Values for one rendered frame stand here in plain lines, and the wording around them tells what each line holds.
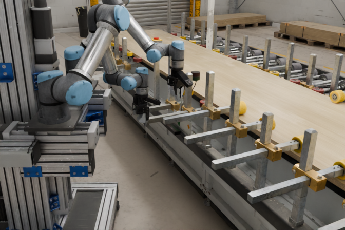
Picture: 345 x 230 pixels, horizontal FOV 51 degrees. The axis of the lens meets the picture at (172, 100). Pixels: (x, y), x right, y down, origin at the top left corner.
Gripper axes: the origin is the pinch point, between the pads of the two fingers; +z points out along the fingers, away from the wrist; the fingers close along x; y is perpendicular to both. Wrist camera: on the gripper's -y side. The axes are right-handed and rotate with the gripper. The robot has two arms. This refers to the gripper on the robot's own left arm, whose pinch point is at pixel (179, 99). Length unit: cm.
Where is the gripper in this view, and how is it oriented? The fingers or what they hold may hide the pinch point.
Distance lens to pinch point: 218.3
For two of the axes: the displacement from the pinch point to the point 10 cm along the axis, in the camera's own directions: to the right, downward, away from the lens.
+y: -7.2, -2.6, 6.4
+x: -6.9, 2.5, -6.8
